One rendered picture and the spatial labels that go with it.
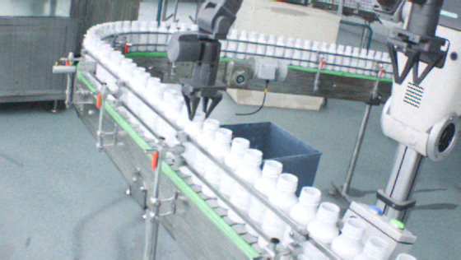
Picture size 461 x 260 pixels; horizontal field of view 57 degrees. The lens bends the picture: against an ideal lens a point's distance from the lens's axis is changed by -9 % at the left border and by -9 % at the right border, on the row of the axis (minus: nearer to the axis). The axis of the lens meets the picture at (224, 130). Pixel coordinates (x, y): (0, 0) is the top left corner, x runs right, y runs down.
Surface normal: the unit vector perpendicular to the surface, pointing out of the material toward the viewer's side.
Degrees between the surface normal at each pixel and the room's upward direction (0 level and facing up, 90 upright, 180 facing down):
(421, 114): 90
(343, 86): 91
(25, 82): 90
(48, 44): 90
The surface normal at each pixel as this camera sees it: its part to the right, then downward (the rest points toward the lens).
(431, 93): -0.83, 0.07
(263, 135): 0.53, 0.38
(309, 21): 0.25, 0.38
